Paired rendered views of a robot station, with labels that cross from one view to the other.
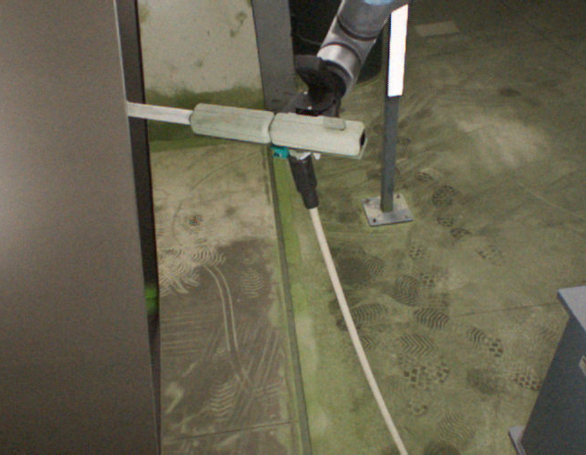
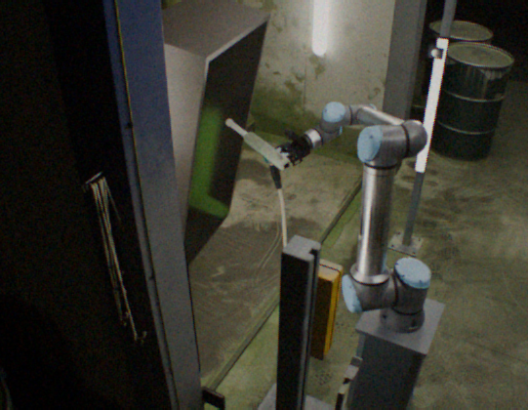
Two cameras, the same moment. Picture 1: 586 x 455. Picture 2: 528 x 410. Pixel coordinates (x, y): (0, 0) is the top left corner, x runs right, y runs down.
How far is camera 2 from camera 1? 1.55 m
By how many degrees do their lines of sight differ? 24
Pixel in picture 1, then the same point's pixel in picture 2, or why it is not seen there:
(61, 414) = not seen: hidden behind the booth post
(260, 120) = (262, 145)
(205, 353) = (246, 262)
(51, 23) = (186, 105)
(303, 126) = (271, 153)
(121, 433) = not seen: hidden behind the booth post
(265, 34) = (389, 105)
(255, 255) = (307, 230)
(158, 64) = (319, 99)
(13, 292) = not seen: hidden behind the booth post
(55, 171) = (178, 136)
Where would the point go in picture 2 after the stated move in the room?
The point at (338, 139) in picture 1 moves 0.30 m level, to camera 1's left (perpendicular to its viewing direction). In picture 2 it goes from (277, 161) to (216, 143)
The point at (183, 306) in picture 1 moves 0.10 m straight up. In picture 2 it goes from (252, 236) to (252, 225)
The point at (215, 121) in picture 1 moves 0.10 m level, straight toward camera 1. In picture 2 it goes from (250, 140) to (240, 150)
